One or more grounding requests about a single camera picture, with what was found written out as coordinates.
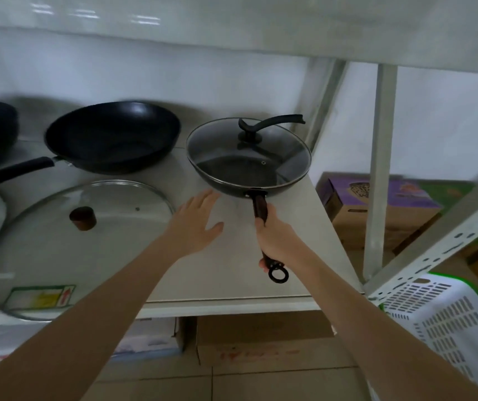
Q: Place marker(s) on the person's right hand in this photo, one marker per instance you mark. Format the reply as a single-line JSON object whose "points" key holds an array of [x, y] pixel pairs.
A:
{"points": [[278, 242]]}

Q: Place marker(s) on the person's left hand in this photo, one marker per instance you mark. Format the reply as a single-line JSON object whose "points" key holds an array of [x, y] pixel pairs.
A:
{"points": [[195, 225]]}

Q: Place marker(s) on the person's right fingers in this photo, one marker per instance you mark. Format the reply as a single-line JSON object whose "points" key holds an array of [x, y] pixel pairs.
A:
{"points": [[264, 246]]}

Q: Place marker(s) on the person's left thumb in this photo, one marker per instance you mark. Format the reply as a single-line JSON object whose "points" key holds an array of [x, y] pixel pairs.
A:
{"points": [[214, 227]]}

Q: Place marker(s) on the small black wok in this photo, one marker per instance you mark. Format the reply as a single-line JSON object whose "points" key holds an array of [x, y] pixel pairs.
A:
{"points": [[249, 171]]}

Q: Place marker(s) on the person's left forearm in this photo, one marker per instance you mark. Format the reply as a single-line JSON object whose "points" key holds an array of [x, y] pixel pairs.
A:
{"points": [[72, 325]]}

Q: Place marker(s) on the person's right forearm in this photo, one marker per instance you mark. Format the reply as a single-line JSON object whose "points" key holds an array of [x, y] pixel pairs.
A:
{"points": [[385, 342]]}

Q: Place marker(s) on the brown cardboard box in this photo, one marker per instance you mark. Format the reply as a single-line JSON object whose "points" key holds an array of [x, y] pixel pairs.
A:
{"points": [[260, 338]]}

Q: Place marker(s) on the white printed box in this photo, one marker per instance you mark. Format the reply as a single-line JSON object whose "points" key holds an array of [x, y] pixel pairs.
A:
{"points": [[147, 338]]}

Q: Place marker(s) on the purple printed cardboard box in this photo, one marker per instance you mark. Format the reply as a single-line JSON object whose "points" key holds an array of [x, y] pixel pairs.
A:
{"points": [[389, 204]]}

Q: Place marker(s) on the large glass lid brown knob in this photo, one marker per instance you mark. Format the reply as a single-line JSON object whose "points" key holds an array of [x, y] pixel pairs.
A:
{"points": [[78, 246]]}

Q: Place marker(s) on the large black wok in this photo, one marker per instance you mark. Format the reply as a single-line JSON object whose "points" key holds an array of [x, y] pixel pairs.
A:
{"points": [[109, 137]]}

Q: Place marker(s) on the white metal shelf rack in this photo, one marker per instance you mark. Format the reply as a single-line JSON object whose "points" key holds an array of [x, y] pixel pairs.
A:
{"points": [[264, 45]]}

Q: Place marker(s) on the green cardboard box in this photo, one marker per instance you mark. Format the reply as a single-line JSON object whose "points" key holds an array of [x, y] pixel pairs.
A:
{"points": [[452, 196]]}

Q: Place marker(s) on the white plastic basket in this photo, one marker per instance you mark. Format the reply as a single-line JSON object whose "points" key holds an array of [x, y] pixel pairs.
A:
{"points": [[447, 325]]}

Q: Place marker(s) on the green plastic basket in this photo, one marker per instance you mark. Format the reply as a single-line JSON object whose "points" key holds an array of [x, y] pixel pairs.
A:
{"points": [[477, 283]]}

